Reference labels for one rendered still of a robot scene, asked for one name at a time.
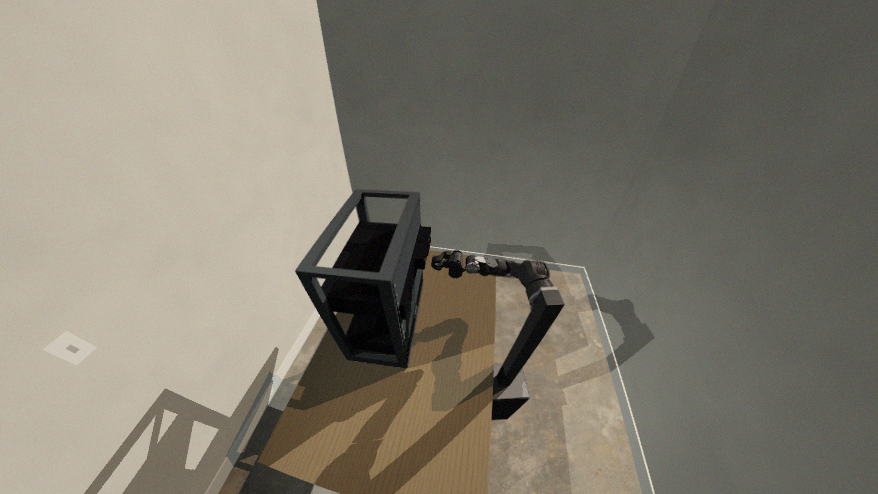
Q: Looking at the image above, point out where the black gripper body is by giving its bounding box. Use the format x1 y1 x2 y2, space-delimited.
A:
446 250 477 278

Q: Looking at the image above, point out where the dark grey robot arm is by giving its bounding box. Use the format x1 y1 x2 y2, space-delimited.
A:
466 255 557 310

